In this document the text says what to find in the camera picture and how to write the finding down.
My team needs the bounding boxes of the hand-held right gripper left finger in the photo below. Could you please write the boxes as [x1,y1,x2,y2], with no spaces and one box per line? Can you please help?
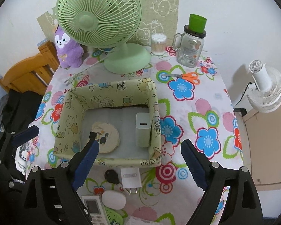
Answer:
[20,141,100,225]

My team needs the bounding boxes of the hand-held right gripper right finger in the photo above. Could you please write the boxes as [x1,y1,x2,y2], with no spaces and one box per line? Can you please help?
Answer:
[181,139,265,225]

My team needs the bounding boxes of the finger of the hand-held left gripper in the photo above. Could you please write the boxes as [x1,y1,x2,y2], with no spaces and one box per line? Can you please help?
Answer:
[0,125,39,169]

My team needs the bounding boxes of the black key fob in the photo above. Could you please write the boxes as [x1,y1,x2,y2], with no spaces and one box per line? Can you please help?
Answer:
[104,169,120,185]

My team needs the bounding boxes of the round printed coaster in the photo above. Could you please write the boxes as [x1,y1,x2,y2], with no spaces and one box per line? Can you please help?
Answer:
[90,121,120,154]

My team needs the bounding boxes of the white remote control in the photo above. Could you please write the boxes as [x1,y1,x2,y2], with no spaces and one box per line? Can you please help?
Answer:
[81,195,108,225]

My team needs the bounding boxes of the white charger plug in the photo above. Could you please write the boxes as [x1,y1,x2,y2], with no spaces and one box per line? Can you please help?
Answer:
[120,167,141,195]

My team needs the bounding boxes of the green perforated case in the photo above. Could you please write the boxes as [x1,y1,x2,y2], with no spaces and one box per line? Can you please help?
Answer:
[104,207,129,225]

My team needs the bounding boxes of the white power adapter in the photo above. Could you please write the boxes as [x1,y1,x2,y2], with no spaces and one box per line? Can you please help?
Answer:
[135,112,152,148]

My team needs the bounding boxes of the yellow fabric storage box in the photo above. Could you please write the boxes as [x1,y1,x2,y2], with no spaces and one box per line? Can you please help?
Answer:
[53,78,162,167]

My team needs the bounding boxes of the printed white plastic bag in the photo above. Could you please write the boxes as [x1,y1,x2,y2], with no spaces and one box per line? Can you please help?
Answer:
[15,142,33,176]

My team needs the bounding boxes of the black clothing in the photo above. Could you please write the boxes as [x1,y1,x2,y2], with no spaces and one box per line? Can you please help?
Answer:
[1,89,46,134]

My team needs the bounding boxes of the purple plush toy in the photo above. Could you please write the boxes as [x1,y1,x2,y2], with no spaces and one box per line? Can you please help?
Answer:
[54,25,85,69]

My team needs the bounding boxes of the glass mug jar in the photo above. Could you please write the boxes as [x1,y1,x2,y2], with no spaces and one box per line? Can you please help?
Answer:
[173,25,206,66]

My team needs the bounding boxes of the cotton swab container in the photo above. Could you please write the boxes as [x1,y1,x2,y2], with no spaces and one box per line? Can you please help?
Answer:
[151,34,167,55]

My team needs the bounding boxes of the green desk fan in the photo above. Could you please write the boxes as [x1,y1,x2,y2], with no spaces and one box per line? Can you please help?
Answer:
[55,0,152,75]

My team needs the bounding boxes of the green plastic cup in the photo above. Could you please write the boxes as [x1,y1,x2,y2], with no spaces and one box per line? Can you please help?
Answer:
[188,14,208,32]

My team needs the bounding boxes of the beige printed placemat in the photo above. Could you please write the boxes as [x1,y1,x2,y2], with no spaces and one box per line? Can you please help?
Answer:
[36,0,181,50]

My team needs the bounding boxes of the black fan power cable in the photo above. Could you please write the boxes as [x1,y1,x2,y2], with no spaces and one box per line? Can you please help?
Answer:
[234,82,253,106]

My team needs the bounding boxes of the orange handled scissors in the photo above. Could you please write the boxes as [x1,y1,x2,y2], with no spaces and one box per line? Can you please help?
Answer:
[162,72,200,84]

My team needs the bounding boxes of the white fan power cable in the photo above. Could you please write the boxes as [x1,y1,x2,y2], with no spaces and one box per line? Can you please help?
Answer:
[65,53,110,85]

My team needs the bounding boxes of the white wall fan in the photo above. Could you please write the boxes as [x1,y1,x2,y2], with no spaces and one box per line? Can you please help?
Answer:
[246,60,281,113]

